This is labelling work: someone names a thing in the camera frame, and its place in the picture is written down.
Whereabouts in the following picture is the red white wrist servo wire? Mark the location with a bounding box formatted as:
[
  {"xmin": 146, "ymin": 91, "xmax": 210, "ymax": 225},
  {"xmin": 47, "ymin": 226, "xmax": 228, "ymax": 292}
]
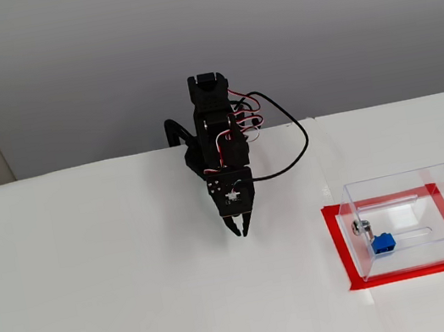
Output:
[{"xmin": 190, "ymin": 84, "xmax": 274, "ymax": 177}]

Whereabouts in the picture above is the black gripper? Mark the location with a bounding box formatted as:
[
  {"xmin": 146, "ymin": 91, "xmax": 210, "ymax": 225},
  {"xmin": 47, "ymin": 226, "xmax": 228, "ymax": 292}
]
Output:
[{"xmin": 204, "ymin": 163, "xmax": 264, "ymax": 242}]

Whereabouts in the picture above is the transparent acrylic box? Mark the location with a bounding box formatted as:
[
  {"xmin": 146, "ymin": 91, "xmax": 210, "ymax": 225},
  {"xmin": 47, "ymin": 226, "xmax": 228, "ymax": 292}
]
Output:
[{"xmin": 331, "ymin": 163, "xmax": 444, "ymax": 285}]

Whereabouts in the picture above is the black table clamp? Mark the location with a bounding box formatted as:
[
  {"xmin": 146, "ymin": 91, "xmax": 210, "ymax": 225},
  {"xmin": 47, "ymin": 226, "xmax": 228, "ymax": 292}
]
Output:
[{"xmin": 161, "ymin": 113, "xmax": 198, "ymax": 149}]

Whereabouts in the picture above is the blue lego brick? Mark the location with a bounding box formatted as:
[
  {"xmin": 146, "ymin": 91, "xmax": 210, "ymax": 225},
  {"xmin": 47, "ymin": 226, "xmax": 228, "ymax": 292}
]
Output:
[{"xmin": 367, "ymin": 230, "xmax": 398, "ymax": 257}]

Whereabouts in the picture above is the red tape frame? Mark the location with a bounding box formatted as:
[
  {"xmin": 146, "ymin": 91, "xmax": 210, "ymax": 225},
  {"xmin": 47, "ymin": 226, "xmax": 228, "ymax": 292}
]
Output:
[{"xmin": 319, "ymin": 180, "xmax": 444, "ymax": 295}]

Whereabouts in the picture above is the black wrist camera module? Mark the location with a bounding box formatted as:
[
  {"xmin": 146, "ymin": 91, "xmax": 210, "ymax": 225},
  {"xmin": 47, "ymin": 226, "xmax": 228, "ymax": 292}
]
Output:
[{"xmin": 217, "ymin": 177, "xmax": 259, "ymax": 220}]

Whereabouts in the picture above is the silver cam lock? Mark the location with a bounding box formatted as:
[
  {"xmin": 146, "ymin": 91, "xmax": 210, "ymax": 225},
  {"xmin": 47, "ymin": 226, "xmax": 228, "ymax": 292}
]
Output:
[{"xmin": 349, "ymin": 216, "xmax": 377, "ymax": 245}]

